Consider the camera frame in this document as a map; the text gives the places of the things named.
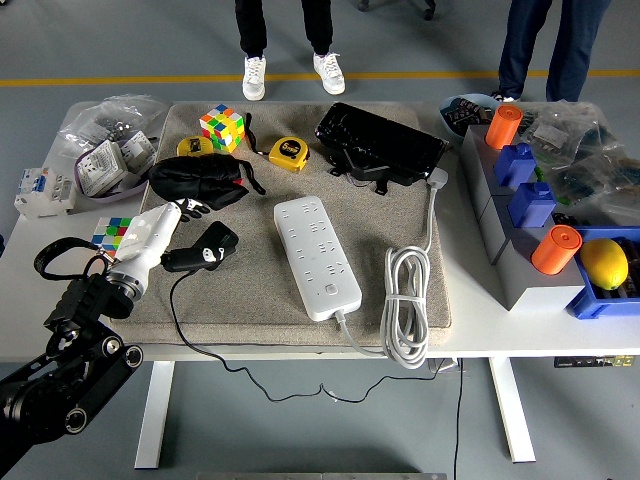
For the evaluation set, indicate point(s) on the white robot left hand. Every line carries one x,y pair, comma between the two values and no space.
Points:
145,235

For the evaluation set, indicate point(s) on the black plug adapter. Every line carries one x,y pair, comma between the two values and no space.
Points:
220,235

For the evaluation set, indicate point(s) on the white power strip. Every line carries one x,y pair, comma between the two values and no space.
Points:
310,250

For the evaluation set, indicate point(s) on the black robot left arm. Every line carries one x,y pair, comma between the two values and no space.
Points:
85,300

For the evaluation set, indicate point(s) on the colourful puzzle cube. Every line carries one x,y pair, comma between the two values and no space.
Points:
107,232
220,127

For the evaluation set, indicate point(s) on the black cloth pouch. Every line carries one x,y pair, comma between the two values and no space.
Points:
190,177

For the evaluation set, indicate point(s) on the white circuit breaker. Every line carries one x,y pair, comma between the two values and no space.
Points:
45,195

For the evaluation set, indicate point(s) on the clear bag of screws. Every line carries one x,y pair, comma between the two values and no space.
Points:
110,122

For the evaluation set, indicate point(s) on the white table leg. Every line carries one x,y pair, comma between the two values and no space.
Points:
155,415
512,415

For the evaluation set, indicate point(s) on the grey-brown mat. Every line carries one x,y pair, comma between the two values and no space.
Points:
360,225

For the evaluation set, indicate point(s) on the person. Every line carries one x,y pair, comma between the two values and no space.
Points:
520,40
250,25

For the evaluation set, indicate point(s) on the black glossy device box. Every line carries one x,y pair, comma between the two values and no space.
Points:
380,140

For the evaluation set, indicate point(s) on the light blue bowl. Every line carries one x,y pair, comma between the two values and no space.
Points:
450,127

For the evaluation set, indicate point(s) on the dark circuit boards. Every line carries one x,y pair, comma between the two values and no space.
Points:
467,111

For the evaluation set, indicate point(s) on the orange cylinder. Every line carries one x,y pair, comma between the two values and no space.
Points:
555,252
502,127

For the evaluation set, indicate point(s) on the blue plastic block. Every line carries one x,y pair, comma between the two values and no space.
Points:
515,167
532,205

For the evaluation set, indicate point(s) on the grey block base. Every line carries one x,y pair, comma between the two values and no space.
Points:
525,290

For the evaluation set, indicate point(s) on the small green plastic piece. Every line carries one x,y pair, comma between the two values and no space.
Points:
538,173
563,200

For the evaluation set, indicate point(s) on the clear bag of components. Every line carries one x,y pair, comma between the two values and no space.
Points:
600,185
555,132

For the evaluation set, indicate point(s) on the blue plastic bin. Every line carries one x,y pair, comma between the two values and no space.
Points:
582,305

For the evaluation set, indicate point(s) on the yellow lemon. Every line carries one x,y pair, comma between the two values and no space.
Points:
605,262

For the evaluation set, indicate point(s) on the black table control panel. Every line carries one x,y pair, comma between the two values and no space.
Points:
595,361

